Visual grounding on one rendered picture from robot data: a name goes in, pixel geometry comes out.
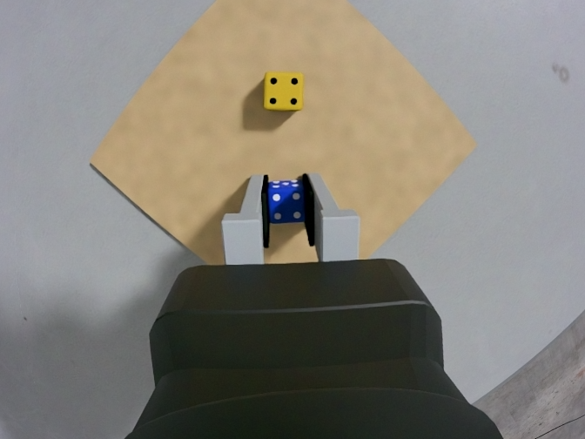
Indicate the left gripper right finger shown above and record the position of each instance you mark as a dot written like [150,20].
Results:
[339,230]

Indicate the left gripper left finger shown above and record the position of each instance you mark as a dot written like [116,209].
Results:
[242,238]

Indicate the tan mat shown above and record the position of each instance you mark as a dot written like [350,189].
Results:
[186,145]

